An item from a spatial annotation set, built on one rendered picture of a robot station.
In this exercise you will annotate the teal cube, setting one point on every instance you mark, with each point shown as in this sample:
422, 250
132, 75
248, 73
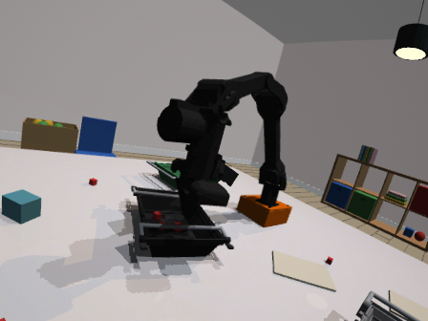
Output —
21, 206

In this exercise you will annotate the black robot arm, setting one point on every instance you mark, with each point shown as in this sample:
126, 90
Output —
201, 119

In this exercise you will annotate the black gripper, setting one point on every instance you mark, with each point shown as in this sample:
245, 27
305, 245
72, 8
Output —
193, 186

